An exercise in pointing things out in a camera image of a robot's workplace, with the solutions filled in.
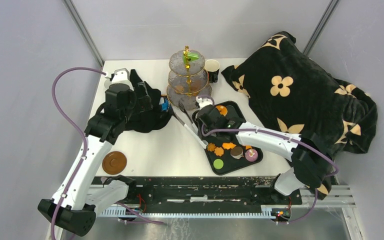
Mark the orange frosted donut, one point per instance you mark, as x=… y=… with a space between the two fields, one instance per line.
x=222 y=110

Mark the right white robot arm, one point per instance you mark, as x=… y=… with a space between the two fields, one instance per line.
x=309 y=161

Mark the black cloth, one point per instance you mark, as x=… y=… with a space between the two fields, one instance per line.
x=147 y=115

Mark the brown round saucer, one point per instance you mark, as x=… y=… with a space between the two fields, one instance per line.
x=114 y=163

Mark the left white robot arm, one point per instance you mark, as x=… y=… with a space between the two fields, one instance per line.
x=70 y=208

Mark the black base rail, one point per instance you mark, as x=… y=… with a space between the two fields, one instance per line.
x=206 y=195

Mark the orange leaf cookie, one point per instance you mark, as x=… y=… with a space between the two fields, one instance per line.
x=219 y=151

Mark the black floral blanket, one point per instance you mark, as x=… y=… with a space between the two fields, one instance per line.
x=291 y=93

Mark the brown round chocolate cookie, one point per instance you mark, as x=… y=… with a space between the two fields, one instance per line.
x=237 y=152

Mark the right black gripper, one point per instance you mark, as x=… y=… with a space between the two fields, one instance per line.
x=200 y=123

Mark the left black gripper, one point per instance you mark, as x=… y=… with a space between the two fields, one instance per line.
x=145 y=100

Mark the green round cookie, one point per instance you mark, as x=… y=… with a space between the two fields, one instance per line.
x=218 y=164

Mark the green cake slice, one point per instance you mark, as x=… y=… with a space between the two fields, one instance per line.
x=189 y=56

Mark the black serving tray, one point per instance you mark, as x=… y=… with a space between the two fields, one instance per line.
x=230 y=164

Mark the orange flower cookie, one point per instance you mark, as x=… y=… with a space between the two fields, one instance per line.
x=211 y=147

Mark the three-tier glass cake stand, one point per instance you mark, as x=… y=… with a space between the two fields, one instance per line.
x=184 y=74

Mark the black mug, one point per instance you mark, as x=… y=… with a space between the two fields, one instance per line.
x=212 y=67

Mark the brown madeleine bread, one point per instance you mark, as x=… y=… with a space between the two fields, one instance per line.
x=194 y=88

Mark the blue patterned item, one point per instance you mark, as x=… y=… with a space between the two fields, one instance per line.
x=164 y=105

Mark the round orange biscuit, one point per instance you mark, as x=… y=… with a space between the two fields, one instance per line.
x=179 y=89

